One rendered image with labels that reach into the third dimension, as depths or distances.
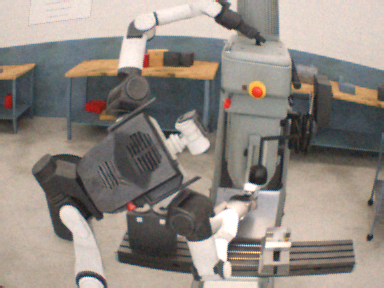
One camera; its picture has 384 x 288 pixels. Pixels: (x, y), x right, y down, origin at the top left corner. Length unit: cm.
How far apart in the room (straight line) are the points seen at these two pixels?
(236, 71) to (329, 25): 455
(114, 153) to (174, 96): 495
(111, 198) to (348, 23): 511
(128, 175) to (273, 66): 61
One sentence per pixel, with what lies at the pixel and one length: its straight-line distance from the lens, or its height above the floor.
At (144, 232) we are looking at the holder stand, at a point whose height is 104.
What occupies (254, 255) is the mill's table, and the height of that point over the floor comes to 94.
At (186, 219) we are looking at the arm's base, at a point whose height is 143.
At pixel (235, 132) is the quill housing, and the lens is 194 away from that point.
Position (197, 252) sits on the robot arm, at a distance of 168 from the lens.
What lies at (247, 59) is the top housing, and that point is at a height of 186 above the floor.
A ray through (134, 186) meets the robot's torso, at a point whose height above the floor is 155.
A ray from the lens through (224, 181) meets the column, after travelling 251.
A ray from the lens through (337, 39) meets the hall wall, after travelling 624.
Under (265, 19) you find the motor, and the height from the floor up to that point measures 200.
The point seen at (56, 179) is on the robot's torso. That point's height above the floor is 150.
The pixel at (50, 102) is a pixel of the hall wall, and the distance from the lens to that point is 704.
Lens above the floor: 221
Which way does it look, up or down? 22 degrees down
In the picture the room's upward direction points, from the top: 2 degrees clockwise
